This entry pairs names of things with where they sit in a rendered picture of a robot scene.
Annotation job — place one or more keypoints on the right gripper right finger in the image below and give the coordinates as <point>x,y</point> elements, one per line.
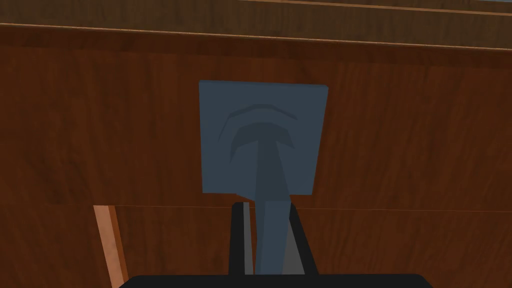
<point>298,252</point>

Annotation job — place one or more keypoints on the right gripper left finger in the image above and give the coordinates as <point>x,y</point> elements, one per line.
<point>238,244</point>

